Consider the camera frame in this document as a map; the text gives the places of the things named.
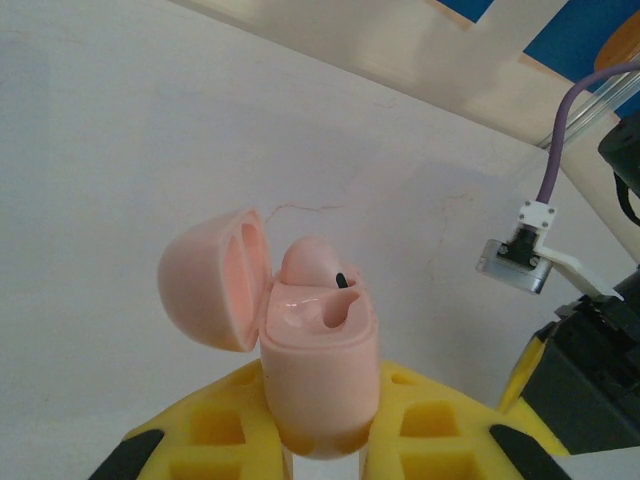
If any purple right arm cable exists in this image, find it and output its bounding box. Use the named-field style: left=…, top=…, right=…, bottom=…
left=537, top=62, right=640, bottom=206

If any aluminium frame post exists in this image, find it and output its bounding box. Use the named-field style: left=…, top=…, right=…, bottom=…
left=537, top=67, right=640, bottom=151

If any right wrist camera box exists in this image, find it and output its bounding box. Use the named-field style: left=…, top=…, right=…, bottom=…
left=474, top=199, right=625, bottom=301

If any pink earbud charging case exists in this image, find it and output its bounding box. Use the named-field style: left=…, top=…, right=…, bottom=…
left=157, top=208, right=380, bottom=460

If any blue floral wall panel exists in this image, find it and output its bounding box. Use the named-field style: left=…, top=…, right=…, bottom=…
left=522, top=0, right=640, bottom=89

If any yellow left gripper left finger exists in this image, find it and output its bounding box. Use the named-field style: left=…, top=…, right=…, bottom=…
left=91, top=361, right=287, bottom=480

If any pink wireless earbud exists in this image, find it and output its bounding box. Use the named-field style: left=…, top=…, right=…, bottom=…
left=278, top=235, right=360, bottom=292

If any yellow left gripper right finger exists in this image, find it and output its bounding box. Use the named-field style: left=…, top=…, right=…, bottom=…
left=358, top=361, right=576, bottom=480

